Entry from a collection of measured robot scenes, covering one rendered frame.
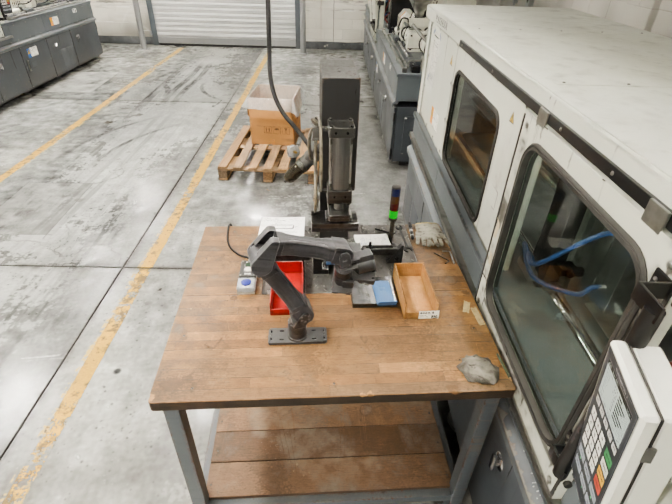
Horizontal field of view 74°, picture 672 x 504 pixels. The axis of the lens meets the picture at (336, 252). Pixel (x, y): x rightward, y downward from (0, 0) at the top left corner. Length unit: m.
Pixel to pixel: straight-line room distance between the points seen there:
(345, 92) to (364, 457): 1.47
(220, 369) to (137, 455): 1.08
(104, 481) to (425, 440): 1.45
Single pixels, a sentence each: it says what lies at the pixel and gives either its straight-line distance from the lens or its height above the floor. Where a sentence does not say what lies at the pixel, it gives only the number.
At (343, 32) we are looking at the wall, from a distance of 10.83.
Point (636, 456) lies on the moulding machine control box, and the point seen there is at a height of 1.37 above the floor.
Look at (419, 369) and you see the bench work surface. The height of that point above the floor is 0.90.
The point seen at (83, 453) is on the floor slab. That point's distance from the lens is 2.62.
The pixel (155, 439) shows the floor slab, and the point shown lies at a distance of 2.54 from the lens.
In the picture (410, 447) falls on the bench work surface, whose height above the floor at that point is 0.22.
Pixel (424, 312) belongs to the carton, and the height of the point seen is 0.93.
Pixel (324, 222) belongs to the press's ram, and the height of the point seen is 1.14.
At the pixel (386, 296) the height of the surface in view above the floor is 0.92.
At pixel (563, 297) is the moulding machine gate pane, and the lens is 1.33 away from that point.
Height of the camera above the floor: 2.03
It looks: 35 degrees down
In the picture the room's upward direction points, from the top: 2 degrees clockwise
